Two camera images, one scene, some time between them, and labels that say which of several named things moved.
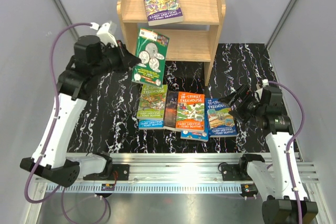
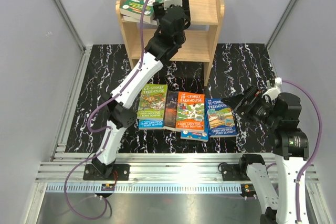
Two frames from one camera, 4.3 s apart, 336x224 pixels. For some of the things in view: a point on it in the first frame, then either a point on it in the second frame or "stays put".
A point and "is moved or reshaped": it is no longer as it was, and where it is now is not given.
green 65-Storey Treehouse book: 152,102 stays put
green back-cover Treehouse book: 153,49 is moved or reshaped
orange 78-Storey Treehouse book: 190,111 stays put
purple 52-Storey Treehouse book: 161,6 is moved or reshaped
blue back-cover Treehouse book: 198,135 stays put
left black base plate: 122,170 stays put
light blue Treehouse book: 151,124 stays put
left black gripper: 127,60 to 158,9
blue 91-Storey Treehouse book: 221,122 stays put
